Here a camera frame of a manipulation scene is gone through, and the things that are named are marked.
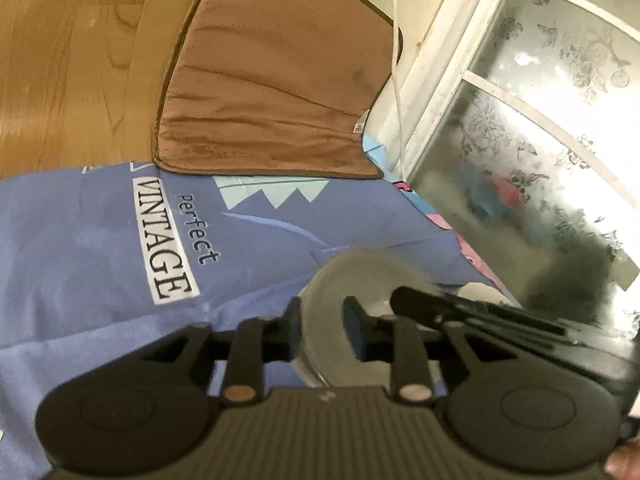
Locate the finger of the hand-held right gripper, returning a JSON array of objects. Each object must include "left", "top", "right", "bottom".
[{"left": 390, "top": 286, "right": 568, "bottom": 336}]

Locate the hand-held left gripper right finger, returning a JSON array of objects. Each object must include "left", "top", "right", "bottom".
[{"left": 342, "top": 296, "right": 507, "bottom": 405}]

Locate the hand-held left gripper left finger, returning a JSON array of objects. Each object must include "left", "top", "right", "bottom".
[{"left": 132, "top": 296, "right": 304, "bottom": 405}]

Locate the person's right hand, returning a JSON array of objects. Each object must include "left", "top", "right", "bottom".
[{"left": 604, "top": 444, "right": 640, "bottom": 479}]

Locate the blue printed bedsheet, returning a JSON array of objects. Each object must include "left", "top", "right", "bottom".
[{"left": 0, "top": 160, "right": 521, "bottom": 480}]

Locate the brown floor mat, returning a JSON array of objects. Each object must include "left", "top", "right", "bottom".
[{"left": 149, "top": 0, "right": 404, "bottom": 181}]

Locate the white window with frosted glass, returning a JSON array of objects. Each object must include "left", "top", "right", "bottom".
[{"left": 400, "top": 0, "right": 640, "bottom": 341}]

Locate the wooden headboard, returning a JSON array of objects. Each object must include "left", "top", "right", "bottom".
[{"left": 0, "top": 0, "right": 226, "bottom": 181}]

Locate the white cable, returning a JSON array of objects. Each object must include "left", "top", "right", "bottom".
[{"left": 388, "top": 0, "right": 417, "bottom": 163}]

